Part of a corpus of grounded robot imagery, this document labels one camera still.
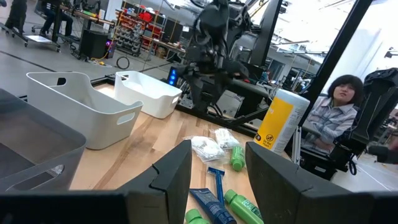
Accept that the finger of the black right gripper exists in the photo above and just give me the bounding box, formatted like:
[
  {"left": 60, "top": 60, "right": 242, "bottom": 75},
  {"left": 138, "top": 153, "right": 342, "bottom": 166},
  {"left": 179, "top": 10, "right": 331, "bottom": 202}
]
[
  {"left": 229, "top": 60, "right": 250, "bottom": 79},
  {"left": 182, "top": 63, "right": 200, "bottom": 85}
]

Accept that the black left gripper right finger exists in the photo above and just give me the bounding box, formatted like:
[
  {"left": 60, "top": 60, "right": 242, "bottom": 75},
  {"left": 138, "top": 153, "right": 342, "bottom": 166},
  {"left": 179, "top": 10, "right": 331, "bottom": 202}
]
[{"left": 244, "top": 141, "right": 398, "bottom": 224}]

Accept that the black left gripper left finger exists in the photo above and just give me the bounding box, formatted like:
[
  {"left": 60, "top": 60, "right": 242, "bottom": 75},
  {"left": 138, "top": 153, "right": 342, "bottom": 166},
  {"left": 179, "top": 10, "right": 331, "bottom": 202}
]
[{"left": 0, "top": 139, "right": 193, "bottom": 224}]

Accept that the green travel bottle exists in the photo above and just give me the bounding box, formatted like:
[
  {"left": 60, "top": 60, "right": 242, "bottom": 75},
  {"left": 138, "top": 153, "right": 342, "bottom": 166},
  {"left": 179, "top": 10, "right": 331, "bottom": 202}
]
[
  {"left": 185, "top": 208, "right": 211, "bottom": 224},
  {"left": 229, "top": 145, "right": 246, "bottom": 172},
  {"left": 224, "top": 189, "right": 264, "bottom": 224}
]

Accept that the dark blue toiletry tube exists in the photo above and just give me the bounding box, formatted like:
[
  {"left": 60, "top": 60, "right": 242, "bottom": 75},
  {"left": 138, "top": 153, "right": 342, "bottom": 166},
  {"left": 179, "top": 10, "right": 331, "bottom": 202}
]
[{"left": 189, "top": 188, "right": 237, "bottom": 224}]

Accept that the black device with blue lights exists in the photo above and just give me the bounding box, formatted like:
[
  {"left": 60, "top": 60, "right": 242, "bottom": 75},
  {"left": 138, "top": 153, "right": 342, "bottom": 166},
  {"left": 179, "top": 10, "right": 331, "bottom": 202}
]
[{"left": 167, "top": 66, "right": 180, "bottom": 87}]

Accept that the white plastic bin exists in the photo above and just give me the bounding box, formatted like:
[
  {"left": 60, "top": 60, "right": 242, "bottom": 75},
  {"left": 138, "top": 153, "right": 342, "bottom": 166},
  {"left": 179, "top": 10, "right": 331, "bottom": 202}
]
[{"left": 114, "top": 70, "right": 183, "bottom": 119}]

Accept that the blue disposable razor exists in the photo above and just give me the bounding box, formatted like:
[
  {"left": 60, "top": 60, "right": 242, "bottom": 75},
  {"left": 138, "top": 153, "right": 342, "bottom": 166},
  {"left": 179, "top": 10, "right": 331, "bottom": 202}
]
[{"left": 207, "top": 167, "right": 226, "bottom": 207}]

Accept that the wipes canister with yellow label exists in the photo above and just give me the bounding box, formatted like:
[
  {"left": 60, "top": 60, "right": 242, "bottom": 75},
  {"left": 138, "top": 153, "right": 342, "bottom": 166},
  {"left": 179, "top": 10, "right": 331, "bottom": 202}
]
[{"left": 253, "top": 88, "right": 311, "bottom": 156}]

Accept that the shelf rack with red bins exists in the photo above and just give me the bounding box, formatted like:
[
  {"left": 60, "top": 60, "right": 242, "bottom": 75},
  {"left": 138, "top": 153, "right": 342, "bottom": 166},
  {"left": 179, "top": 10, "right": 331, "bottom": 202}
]
[{"left": 114, "top": 8, "right": 167, "bottom": 57}]

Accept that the seated person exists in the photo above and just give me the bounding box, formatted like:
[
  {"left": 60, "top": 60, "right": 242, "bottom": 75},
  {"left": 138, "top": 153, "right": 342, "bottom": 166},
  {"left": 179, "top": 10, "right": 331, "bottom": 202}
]
[{"left": 300, "top": 74, "right": 364, "bottom": 156}]

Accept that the black computer tower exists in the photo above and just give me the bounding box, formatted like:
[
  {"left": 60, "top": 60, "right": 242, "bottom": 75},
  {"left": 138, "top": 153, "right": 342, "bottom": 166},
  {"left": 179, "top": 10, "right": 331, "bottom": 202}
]
[{"left": 79, "top": 29, "right": 118, "bottom": 60}]

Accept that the light grey plastic bin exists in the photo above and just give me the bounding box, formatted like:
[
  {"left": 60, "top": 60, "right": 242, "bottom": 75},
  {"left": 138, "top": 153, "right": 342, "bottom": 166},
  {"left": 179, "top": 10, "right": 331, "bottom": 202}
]
[{"left": 26, "top": 71, "right": 144, "bottom": 150}]

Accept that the wooden desk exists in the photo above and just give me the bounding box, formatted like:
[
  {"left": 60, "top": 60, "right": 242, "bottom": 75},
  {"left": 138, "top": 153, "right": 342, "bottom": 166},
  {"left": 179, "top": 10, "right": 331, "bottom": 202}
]
[{"left": 58, "top": 4, "right": 116, "bottom": 27}]

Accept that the dark grey plastic bin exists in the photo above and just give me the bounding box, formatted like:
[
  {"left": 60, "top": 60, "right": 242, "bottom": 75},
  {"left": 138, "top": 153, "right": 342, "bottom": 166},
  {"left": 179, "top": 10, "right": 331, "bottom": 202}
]
[{"left": 0, "top": 88, "right": 87, "bottom": 192}]

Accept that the person at desk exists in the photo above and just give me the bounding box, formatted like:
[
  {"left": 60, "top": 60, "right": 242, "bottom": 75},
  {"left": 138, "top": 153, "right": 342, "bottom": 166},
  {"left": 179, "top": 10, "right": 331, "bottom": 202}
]
[{"left": 39, "top": 0, "right": 74, "bottom": 37}]

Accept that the wheeled cart base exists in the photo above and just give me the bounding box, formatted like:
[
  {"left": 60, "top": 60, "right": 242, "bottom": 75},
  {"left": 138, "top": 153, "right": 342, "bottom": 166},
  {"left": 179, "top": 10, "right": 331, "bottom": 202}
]
[{"left": 12, "top": 30, "right": 62, "bottom": 52}]

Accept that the standing person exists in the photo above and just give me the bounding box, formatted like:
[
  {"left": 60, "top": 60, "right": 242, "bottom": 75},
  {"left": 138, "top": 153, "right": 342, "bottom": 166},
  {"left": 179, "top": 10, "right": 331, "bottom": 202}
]
[{"left": 4, "top": 0, "right": 28, "bottom": 34}]

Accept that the black cable loop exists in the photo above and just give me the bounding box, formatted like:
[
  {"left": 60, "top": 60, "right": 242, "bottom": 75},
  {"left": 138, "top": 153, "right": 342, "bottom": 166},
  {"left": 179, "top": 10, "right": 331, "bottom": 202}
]
[{"left": 116, "top": 55, "right": 131, "bottom": 70}]

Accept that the black metal rig frame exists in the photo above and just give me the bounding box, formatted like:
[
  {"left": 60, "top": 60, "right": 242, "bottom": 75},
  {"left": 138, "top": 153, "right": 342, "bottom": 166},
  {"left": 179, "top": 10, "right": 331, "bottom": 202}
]
[{"left": 90, "top": 0, "right": 374, "bottom": 138}]

